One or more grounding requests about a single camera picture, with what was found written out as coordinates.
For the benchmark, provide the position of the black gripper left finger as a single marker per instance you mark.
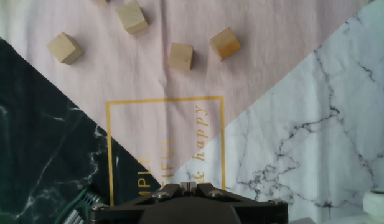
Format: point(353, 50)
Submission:
point(123, 208)

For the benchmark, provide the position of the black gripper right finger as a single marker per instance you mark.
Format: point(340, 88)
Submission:
point(257, 208)

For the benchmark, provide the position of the marble and pink tablecloth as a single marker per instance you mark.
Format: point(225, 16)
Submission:
point(132, 77)

